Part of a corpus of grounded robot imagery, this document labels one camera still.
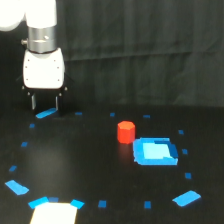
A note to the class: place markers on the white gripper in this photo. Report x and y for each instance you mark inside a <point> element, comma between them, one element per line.
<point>43,72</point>

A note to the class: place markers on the red hexagonal block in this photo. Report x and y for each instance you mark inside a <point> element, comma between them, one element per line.
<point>126,132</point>

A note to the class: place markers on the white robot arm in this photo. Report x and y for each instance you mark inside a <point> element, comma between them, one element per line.
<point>41,20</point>

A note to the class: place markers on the long blue tape top-left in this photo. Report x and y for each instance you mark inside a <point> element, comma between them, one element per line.
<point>46,113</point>

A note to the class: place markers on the black backdrop curtain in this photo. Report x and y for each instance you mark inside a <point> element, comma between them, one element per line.
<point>146,52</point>

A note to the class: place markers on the large blue tape left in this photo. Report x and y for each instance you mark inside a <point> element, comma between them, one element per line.
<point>16,187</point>

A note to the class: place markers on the blue tape strip bottom-left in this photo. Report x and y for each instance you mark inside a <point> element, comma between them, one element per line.
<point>35,203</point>

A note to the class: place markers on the blue tape beside paper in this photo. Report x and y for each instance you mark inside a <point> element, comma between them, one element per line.
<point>77,204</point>

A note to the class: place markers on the blue tape square patch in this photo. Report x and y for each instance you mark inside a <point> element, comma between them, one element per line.
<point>155,152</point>

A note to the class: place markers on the white paper sheet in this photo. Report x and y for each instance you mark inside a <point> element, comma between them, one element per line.
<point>54,213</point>

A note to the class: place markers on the large blue tape bottom-right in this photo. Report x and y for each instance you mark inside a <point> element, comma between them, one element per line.
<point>186,198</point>

